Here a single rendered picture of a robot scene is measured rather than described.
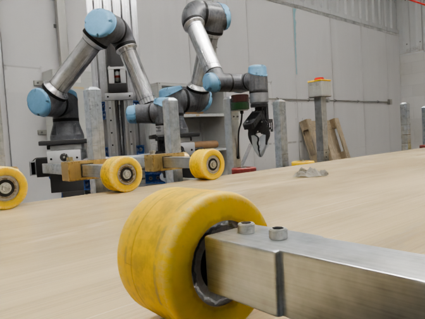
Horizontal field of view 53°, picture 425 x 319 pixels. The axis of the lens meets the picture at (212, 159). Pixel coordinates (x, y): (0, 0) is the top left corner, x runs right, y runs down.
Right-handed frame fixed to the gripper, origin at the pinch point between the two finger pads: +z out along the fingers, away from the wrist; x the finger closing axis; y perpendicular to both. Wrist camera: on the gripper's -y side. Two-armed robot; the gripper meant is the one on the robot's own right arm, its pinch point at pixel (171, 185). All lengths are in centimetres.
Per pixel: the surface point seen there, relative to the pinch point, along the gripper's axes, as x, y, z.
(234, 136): -3.5, -35.1, -18.3
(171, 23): -177, 242, -144
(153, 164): 30.0, -35.7, -11.7
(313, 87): -51, -33, -36
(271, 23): -349, 252, -168
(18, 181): 73, -57, -13
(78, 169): 52, -36, -12
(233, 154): -2.5, -35.1, -12.3
